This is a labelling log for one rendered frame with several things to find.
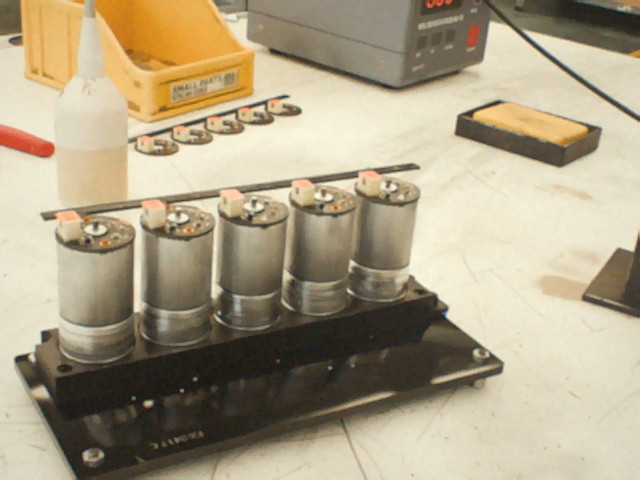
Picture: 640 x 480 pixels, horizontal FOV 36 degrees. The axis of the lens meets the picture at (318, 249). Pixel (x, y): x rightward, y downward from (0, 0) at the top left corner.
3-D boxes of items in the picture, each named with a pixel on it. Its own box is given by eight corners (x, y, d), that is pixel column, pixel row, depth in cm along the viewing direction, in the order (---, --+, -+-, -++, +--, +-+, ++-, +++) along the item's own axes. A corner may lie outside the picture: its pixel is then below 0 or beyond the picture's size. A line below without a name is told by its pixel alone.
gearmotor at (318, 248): (355, 328, 37) (370, 204, 35) (299, 340, 36) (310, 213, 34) (323, 298, 39) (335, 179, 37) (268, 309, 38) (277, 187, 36)
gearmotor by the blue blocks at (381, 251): (415, 314, 38) (433, 194, 36) (363, 326, 37) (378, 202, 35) (381, 286, 40) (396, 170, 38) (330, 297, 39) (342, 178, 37)
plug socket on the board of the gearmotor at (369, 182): (385, 194, 36) (388, 177, 36) (366, 197, 36) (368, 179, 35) (374, 186, 37) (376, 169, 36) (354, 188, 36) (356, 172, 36)
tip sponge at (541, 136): (598, 148, 62) (604, 125, 62) (560, 168, 58) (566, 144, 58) (494, 117, 66) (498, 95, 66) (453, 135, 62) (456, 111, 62)
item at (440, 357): (393, 300, 42) (397, 277, 41) (502, 389, 36) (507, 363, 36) (13, 382, 34) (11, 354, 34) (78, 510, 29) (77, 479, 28)
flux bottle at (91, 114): (127, 185, 50) (126, -11, 46) (128, 212, 48) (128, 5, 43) (58, 185, 50) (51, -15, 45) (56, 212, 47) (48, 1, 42)
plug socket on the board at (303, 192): (320, 203, 35) (322, 186, 35) (299, 207, 34) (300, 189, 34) (309, 195, 35) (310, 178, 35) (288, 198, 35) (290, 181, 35)
